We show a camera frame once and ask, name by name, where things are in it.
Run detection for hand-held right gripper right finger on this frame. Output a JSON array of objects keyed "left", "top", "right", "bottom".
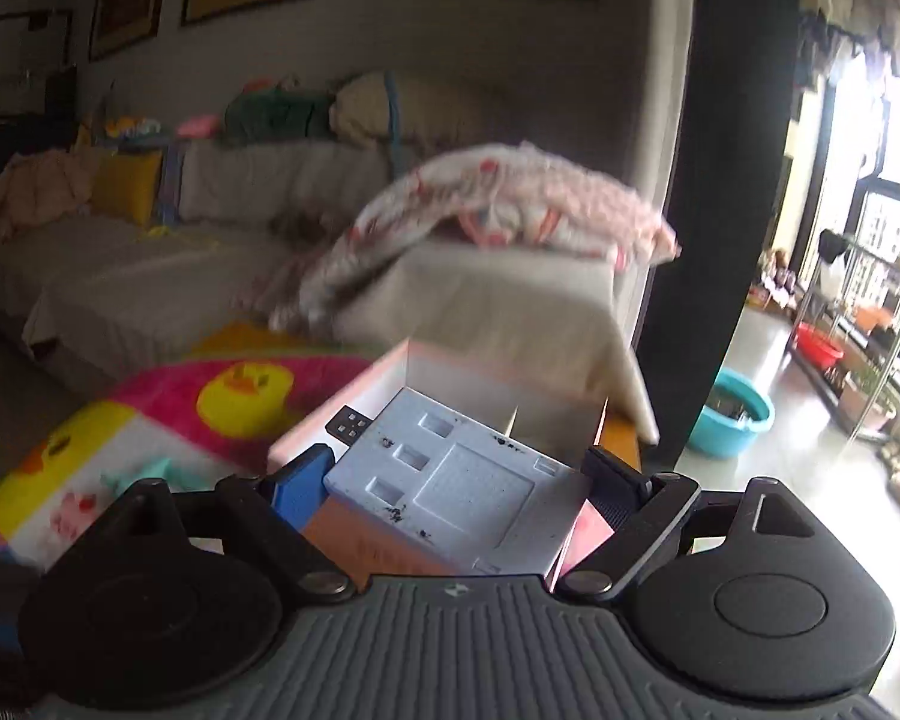
[{"left": 559, "top": 446, "right": 845, "bottom": 601}]

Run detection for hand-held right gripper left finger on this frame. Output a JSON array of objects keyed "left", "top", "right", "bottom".
[{"left": 112, "top": 444, "right": 357, "bottom": 605}]

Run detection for white battery charger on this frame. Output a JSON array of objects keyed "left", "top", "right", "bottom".
[{"left": 322, "top": 386, "right": 593, "bottom": 578}]

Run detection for pink cardboard box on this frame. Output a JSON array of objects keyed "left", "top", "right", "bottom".
[{"left": 266, "top": 337, "right": 661, "bottom": 593}]

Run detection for teal plastic basin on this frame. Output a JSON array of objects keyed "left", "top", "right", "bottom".
[{"left": 688, "top": 367, "right": 776, "bottom": 460}]

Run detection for teal plastic toy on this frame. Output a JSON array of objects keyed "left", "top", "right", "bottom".
[{"left": 101, "top": 456, "right": 190, "bottom": 497}]

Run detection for colourful cartoon play mat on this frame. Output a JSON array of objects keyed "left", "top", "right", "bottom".
[{"left": 0, "top": 322, "right": 642, "bottom": 586}]

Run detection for red plastic basin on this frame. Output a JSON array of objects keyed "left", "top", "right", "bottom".
[{"left": 795, "top": 321, "right": 846, "bottom": 368}]

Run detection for beige covered sofa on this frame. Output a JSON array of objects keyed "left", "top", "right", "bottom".
[{"left": 0, "top": 139, "right": 632, "bottom": 407}]

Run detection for metal rack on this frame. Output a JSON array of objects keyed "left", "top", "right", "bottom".
[{"left": 795, "top": 229, "right": 900, "bottom": 443}]

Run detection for pink printed blanket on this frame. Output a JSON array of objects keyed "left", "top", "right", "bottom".
[{"left": 255, "top": 141, "right": 683, "bottom": 331}]

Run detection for dark curtain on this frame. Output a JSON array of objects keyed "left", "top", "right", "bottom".
[{"left": 637, "top": 0, "right": 803, "bottom": 466}]

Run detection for yellow cushion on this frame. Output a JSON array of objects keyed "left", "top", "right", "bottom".
[{"left": 90, "top": 150, "right": 164, "bottom": 226}]

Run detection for green plush toy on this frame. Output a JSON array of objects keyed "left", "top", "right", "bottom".
[{"left": 221, "top": 86, "right": 338, "bottom": 147}]

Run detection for beige pillow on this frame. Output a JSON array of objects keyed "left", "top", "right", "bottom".
[{"left": 328, "top": 71, "right": 481, "bottom": 143}]

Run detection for pink cloth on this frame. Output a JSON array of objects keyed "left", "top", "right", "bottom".
[{"left": 0, "top": 150, "right": 95, "bottom": 271}]

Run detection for blue strap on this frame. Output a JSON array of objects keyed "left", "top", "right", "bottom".
[{"left": 381, "top": 71, "right": 410, "bottom": 173}]

